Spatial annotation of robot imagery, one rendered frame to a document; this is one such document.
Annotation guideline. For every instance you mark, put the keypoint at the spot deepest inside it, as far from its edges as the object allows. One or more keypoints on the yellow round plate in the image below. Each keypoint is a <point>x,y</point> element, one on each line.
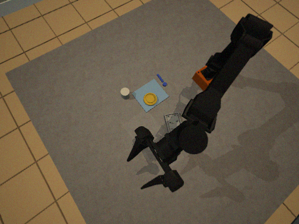
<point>150,99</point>

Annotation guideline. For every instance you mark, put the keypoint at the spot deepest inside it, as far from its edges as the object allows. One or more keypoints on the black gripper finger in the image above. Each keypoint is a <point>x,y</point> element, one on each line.
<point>157,180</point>
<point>137,148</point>

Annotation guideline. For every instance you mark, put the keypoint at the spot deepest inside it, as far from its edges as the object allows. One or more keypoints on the grey dish rack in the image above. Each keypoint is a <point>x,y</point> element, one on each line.
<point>172,121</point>

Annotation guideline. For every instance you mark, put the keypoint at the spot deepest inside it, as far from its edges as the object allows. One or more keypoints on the blue-grey flat mat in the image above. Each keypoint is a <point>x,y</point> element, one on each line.
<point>151,87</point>

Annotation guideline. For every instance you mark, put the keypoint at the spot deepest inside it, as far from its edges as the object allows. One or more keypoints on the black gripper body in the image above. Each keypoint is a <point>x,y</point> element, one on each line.
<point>166,149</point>

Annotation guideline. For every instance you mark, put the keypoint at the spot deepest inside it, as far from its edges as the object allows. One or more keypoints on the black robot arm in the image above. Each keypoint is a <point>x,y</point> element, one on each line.
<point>248,37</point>

